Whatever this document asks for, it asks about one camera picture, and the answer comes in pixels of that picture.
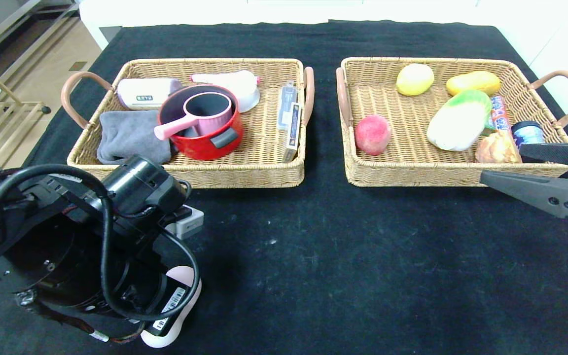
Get toy burger bun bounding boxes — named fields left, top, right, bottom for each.
left=475, top=130, right=522, bottom=164

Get toy napa cabbage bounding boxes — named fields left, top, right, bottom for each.
left=426, top=89, right=493, bottom=152

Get playing card box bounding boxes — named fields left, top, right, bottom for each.
left=282, top=102, right=303, bottom=163

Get pink saucepan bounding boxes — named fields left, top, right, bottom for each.
left=154, top=92, right=234, bottom=141

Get red pot black handles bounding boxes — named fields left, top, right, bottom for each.
left=158, top=84, right=244, bottom=161

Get pale purple egg-shaped taro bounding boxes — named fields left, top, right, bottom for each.
left=140, top=265, right=202, bottom=349

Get dark blue jar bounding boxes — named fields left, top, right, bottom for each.
left=512, top=121, right=546, bottom=147

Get orange sausage pack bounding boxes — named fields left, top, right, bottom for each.
left=490, top=95, right=512, bottom=133

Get yellow mango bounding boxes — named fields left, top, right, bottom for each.
left=446, top=71, right=501, bottom=97

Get yellow lemon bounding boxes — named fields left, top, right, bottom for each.
left=396, top=64, right=434, bottom=97

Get red peach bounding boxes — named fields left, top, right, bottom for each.
left=354, top=115, right=391, bottom=156

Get black tablecloth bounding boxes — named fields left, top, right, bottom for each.
left=0, top=21, right=568, bottom=355

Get grey slim rectangular case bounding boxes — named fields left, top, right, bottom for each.
left=278, top=81, right=298, bottom=131

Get white cup with brush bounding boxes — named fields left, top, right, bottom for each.
left=190, top=70, right=261, bottom=113

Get white table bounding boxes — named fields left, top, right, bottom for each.
left=79, top=0, right=499, bottom=50

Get white purple cylindrical bottle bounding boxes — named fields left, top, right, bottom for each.
left=116, top=78, right=183, bottom=110

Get grey folded towel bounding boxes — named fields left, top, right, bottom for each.
left=98, top=109, right=174, bottom=165

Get wooden slatted rack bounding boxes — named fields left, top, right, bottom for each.
left=0, top=74, right=52, bottom=168

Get wicker basket brown handles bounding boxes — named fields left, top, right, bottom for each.
left=61, top=58, right=315, bottom=190
left=336, top=57, right=568, bottom=188

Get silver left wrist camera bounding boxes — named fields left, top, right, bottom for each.
left=166, top=205, right=205, bottom=241

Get thin labelled gripper cable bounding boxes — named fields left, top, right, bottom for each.
left=15, top=291, right=146, bottom=344

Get thick black camera cable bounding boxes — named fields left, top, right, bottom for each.
left=0, top=164, right=201, bottom=321

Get grey metal shelf frame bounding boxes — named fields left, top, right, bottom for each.
left=0, top=0, right=83, bottom=62

